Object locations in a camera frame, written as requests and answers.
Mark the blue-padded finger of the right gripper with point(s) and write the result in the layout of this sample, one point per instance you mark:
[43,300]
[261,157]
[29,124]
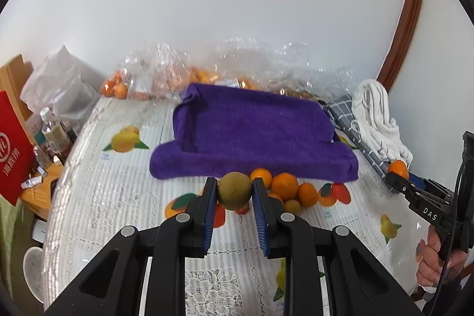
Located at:
[431,186]

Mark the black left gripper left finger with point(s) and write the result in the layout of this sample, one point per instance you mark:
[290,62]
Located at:
[143,271]

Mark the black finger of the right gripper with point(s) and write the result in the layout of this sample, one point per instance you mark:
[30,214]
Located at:
[399,183]

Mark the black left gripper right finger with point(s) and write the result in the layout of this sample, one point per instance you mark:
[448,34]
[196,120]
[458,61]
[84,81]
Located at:
[325,269]

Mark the large oval orange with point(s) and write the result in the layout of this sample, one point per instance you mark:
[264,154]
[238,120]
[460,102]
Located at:
[263,174]

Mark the round brownish-green fruit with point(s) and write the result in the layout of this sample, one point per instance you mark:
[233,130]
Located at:
[234,190]

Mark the person's right hand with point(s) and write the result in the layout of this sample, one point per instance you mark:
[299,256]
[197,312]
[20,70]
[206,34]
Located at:
[430,266]

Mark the white rolled towel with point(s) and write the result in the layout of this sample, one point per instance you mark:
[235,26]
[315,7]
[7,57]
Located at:
[372,121]

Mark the small orange tangerine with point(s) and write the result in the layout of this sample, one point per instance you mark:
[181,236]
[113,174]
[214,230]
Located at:
[307,195]

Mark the small yellow-green fruit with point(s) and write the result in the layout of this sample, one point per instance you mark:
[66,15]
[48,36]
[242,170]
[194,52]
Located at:
[293,206]

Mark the round orange tangerine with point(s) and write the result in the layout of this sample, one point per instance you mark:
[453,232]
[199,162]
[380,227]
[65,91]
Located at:
[285,186]

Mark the clear plastic bottle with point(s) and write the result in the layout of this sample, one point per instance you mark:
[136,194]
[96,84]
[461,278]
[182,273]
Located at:
[54,132]

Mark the clear plastic bag right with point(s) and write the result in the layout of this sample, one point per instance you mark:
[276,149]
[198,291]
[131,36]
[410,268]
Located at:
[250,64]

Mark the red paper bag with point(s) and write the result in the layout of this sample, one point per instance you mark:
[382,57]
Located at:
[16,153]

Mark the purple towel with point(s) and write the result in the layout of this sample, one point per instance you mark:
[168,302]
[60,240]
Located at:
[219,129]

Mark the translucent white plastic bag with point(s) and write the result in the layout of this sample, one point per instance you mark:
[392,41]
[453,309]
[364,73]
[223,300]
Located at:
[64,84]

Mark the clear plastic bag of oranges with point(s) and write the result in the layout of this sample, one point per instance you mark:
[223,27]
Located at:
[156,71]

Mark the brown wooden door frame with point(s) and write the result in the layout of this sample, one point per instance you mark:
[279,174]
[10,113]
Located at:
[401,42]

